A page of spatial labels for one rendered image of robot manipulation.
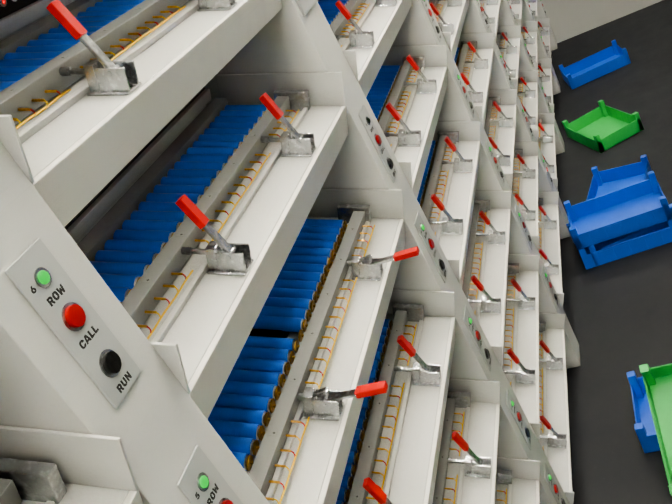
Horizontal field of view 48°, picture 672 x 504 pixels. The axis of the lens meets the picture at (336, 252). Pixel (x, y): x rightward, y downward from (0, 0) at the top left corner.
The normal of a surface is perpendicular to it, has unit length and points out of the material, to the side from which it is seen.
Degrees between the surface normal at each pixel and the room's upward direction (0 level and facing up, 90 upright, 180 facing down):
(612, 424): 0
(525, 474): 90
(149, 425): 90
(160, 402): 90
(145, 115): 112
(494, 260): 22
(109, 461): 90
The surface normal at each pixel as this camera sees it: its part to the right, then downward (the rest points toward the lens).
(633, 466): -0.46, -0.79
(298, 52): -0.21, 0.54
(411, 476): -0.10, -0.84
